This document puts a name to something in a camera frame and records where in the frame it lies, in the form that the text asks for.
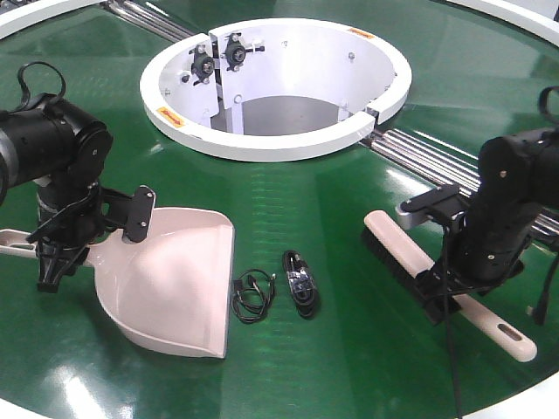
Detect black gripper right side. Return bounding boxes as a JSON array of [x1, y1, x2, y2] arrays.
[[396, 184, 531, 325]]

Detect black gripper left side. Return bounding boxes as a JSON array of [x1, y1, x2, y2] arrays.
[[30, 174, 156, 293]]

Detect pink hand brush black bristles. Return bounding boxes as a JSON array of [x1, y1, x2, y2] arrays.
[[364, 210, 537, 362]]

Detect pink plastic dustpan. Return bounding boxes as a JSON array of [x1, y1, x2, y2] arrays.
[[0, 206, 236, 360]]

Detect black cable with label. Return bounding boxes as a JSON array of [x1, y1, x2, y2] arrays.
[[281, 249, 319, 319]]

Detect thin black cable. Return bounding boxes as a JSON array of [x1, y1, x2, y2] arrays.
[[231, 269, 277, 325]]

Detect green conveyor belt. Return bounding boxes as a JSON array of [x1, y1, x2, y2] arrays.
[[1, 1, 558, 418]]

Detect steel rollers right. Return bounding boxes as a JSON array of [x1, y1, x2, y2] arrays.
[[362, 128, 558, 251]]

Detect steel rollers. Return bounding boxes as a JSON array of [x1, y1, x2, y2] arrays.
[[103, 1, 196, 43], [362, 128, 558, 251]]

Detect orange warning label front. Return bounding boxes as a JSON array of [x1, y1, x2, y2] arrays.
[[157, 106, 184, 128]]

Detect orange warning label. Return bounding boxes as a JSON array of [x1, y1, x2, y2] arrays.
[[348, 27, 375, 39], [157, 106, 184, 128]]

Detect steel rollers top left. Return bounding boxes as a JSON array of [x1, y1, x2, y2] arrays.
[[103, 1, 196, 43]]

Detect orange warning label rear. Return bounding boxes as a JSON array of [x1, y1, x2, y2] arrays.
[[348, 27, 375, 39]]

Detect white outer rim top left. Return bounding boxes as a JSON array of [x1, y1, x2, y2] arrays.
[[1, 0, 100, 39]]

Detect white rim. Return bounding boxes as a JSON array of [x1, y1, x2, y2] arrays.
[[446, 0, 558, 47], [1, 0, 100, 39]]

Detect white outer rim top right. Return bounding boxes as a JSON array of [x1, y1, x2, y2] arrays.
[[446, 0, 558, 47]]

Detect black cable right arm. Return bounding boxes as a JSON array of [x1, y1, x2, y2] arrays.
[[438, 213, 465, 419]]

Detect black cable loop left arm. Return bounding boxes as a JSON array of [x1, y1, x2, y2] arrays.
[[16, 60, 66, 111]]

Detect left black bearing mount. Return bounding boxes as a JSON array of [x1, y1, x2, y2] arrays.
[[189, 44, 215, 86]]

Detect black bearing mount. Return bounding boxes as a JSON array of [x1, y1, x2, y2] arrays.
[[222, 32, 266, 72], [189, 44, 215, 86]]

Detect white central ring housing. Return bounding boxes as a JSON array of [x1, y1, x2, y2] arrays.
[[139, 18, 412, 162]]

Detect right black bearing mount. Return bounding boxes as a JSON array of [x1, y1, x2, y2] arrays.
[[222, 32, 266, 72]]

